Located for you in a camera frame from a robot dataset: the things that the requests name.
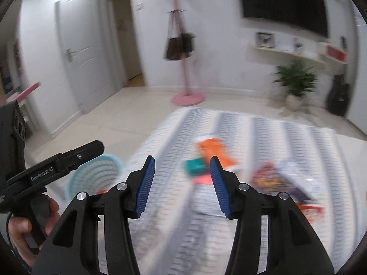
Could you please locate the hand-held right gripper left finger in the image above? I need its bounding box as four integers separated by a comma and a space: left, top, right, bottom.
31, 155, 157, 275

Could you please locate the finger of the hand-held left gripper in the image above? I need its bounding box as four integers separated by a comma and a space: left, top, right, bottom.
53, 140, 105, 175

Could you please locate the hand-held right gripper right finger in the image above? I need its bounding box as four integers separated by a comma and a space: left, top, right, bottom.
209, 155, 336, 275

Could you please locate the pink wrapper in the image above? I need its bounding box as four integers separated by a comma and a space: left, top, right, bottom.
193, 175, 214, 186

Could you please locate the light blue plastic basket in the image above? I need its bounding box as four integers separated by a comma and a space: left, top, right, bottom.
66, 153, 125, 201

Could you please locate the teal small box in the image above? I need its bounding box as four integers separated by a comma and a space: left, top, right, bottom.
183, 157, 211, 176

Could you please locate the orange snack packet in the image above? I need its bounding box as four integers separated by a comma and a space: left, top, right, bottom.
195, 136, 240, 168

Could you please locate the colourful snack packet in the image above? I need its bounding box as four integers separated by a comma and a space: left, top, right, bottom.
252, 162, 307, 201

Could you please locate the clear plastic bag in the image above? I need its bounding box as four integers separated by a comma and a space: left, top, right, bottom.
275, 157, 319, 198

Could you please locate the orange red wrapper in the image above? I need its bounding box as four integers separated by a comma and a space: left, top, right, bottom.
297, 203, 325, 222

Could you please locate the person's left hand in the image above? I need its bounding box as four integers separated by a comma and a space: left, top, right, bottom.
7, 199, 61, 267

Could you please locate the striped woven tablecloth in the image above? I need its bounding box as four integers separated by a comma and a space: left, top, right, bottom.
97, 107, 363, 275

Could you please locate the pink round side table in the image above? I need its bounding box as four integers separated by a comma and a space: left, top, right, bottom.
7, 82, 42, 104

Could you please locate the white room door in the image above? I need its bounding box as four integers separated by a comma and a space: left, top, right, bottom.
54, 0, 111, 115

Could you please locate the pink coat rack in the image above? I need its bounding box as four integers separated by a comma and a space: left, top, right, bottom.
166, 0, 205, 106

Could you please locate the potted green plant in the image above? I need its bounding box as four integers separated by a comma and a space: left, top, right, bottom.
272, 60, 319, 112

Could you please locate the brown hanging bag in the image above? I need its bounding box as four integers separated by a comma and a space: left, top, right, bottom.
163, 14, 184, 62

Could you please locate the black hanging bag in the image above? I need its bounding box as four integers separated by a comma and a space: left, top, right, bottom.
178, 33, 196, 59

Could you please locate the black acoustic guitar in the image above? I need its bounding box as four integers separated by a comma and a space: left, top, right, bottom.
327, 36, 351, 117

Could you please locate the white curved lower shelf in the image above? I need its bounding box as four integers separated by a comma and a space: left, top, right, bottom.
252, 44, 327, 66

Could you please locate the framed wall picture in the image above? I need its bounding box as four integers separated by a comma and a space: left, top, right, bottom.
13, 38, 23, 78

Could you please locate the black picture frame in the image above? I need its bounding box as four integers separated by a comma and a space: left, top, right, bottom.
256, 32, 275, 49

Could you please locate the red fronted wall box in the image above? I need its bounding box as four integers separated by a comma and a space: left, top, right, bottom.
325, 44, 349, 63

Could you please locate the wall-mounted black television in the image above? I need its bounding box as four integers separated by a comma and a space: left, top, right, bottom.
238, 0, 329, 38

